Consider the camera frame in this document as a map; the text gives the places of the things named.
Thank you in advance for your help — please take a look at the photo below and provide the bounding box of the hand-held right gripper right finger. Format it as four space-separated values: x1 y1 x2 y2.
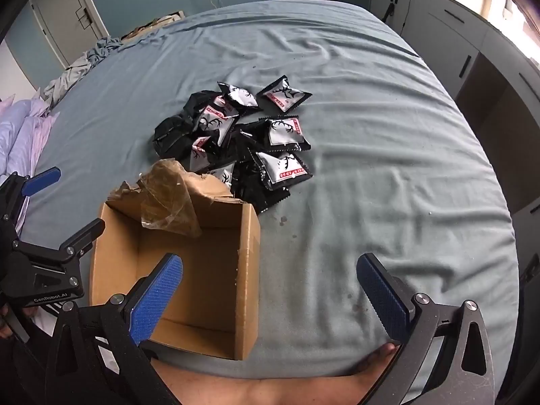
356 253 495 405

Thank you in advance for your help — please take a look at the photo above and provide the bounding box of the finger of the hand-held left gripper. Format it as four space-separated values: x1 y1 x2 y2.
9 218 106 309
0 166 62 239

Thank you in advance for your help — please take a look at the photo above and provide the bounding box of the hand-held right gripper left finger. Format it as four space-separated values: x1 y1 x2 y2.
44 253 184 405

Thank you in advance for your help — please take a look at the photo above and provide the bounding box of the brown cardboard box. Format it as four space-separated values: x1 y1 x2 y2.
89 158 261 361

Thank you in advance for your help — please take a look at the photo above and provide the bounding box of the pile of snack packets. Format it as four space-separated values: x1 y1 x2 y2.
153 75 313 214

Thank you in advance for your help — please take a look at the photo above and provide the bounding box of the lavender striped duvet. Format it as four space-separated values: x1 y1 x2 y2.
0 88 60 178

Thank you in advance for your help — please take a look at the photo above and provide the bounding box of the bare foot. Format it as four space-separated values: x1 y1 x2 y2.
152 343 399 405

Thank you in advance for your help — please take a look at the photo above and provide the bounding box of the white door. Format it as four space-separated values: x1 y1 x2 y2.
29 0 110 70

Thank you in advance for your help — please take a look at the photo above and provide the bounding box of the white cabinet unit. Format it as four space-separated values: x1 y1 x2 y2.
369 0 540 220

